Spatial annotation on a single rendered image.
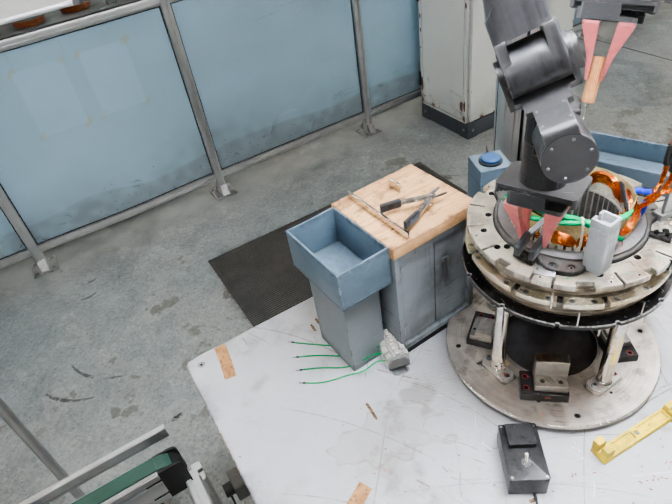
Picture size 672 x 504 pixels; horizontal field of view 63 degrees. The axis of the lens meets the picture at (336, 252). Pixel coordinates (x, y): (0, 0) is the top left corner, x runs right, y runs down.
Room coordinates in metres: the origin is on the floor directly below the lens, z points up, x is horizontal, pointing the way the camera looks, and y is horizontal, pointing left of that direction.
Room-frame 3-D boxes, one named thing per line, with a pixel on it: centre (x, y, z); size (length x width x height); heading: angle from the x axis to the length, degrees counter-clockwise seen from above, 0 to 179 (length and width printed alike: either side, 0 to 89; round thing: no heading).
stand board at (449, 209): (0.84, -0.14, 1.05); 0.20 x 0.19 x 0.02; 118
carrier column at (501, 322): (0.63, -0.26, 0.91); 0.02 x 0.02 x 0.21
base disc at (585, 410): (0.68, -0.38, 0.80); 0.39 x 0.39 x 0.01
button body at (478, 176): (0.98, -0.35, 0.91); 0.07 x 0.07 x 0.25; 5
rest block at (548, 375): (0.57, -0.33, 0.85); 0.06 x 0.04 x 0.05; 73
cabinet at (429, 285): (0.84, -0.14, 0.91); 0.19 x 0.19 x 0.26; 28
